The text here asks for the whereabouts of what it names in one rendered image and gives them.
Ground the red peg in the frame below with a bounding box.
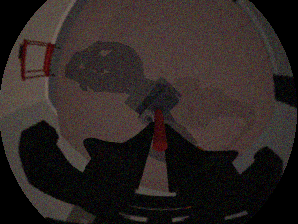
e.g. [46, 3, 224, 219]
[153, 111, 168, 152]

